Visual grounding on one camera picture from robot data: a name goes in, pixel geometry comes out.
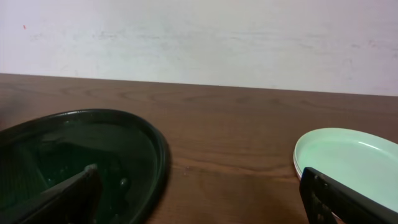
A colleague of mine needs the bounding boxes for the black round tray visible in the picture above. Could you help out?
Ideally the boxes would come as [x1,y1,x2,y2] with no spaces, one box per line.
[1,109,170,223]

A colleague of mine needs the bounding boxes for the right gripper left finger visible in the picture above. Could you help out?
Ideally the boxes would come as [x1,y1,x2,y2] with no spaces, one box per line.
[1,165,102,224]

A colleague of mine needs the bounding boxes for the mint plate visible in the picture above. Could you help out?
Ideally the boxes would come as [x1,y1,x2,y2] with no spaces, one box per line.
[293,128,397,212]

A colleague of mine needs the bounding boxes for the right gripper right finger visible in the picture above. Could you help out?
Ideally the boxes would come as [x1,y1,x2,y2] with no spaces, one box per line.
[299,167,397,224]

